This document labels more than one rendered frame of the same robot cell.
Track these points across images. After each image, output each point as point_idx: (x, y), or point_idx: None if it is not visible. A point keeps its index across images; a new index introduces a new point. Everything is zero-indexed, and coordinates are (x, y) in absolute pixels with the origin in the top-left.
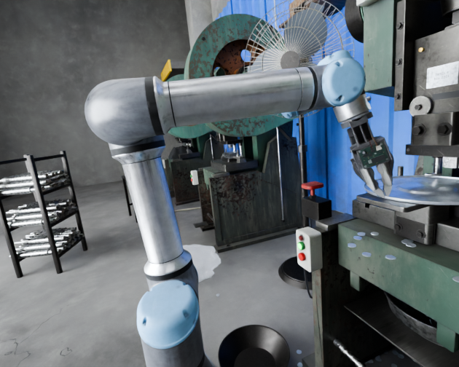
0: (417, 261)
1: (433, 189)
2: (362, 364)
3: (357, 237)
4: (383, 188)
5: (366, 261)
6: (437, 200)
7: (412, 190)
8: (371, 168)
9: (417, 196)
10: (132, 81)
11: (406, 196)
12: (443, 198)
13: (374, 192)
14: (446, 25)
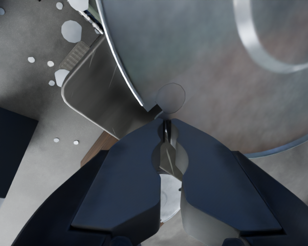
0: None
1: None
2: (82, 11)
3: (71, 32)
4: (171, 134)
5: (89, 9)
6: (266, 126)
7: (262, 44)
8: (156, 228)
9: (248, 91)
10: None
11: (225, 94)
12: (286, 105)
13: (135, 48)
14: None
